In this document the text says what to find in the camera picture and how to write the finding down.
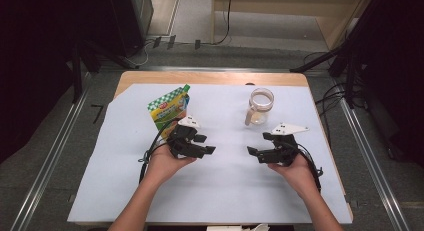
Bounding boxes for green yellow spouted pouch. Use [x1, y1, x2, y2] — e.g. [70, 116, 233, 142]
[147, 83, 192, 139]

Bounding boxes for black cabinet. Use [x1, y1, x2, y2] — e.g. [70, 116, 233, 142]
[109, 0, 155, 58]

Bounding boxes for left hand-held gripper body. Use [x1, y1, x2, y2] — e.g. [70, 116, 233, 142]
[165, 115, 205, 159]

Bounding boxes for person's left hand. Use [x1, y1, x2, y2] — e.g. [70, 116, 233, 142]
[145, 145, 198, 186]

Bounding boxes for hand-held gripper cable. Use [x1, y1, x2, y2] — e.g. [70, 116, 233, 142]
[137, 117, 183, 184]
[295, 142, 324, 194]

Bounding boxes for black hanging cable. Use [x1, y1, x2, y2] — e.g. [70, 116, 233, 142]
[212, 0, 234, 46]

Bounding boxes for dark curtain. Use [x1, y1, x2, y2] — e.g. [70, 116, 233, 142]
[361, 0, 424, 167]
[0, 0, 113, 164]

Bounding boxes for person's right hand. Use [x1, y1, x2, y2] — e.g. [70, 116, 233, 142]
[268, 155, 320, 201]

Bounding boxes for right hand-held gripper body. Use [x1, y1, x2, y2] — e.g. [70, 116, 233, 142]
[259, 122, 310, 167]

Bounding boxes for long metal floor rail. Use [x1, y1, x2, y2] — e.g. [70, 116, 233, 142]
[332, 78, 412, 231]
[9, 86, 92, 231]

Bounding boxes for right hand-held gripper cable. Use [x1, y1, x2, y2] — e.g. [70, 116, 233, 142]
[295, 142, 324, 194]

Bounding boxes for left hand-held gripper cable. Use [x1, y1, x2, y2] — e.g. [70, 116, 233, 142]
[137, 117, 183, 184]

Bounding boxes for white table mat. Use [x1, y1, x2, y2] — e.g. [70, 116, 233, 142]
[66, 83, 354, 225]

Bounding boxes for black floor cables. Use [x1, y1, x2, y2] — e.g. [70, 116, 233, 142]
[302, 50, 356, 146]

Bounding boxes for white floor cable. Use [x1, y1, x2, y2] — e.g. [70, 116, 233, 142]
[127, 40, 152, 67]

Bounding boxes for black metal stand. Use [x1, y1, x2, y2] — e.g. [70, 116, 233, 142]
[289, 0, 379, 109]
[68, 37, 138, 104]

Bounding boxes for clear glass jar with lid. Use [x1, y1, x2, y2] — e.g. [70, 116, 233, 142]
[244, 87, 275, 127]

